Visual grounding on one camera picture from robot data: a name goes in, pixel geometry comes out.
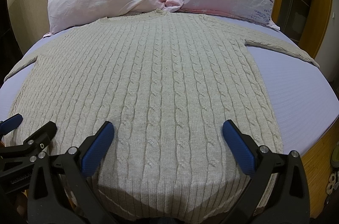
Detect dark bedside furniture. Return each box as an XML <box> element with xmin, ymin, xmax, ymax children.
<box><xmin>0</xmin><ymin>0</ymin><xmax>23</xmax><ymax>86</ymax></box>

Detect beige cable knit sweater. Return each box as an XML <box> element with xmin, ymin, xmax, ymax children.
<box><xmin>5</xmin><ymin>10</ymin><xmax>316</xmax><ymax>223</ymax></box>

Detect shoes on floor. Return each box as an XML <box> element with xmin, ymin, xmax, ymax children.
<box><xmin>326</xmin><ymin>142</ymin><xmax>339</xmax><ymax>195</ymax></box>

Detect lavender bed sheet mattress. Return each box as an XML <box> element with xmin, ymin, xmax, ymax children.
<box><xmin>0</xmin><ymin>13</ymin><xmax>339</xmax><ymax>157</ymax></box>

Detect wooden bed frame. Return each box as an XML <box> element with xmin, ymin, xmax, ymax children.
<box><xmin>302</xmin><ymin>127</ymin><xmax>338</xmax><ymax>218</ymax></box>

